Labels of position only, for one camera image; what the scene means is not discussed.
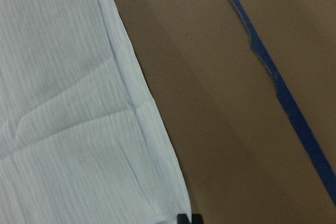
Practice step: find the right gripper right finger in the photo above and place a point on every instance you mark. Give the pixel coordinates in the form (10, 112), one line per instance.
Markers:
(197, 219)

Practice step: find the light blue button-up shirt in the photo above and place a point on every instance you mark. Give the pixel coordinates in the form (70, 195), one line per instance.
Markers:
(82, 140)

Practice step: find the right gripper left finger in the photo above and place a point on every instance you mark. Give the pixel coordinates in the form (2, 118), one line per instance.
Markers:
(182, 219)

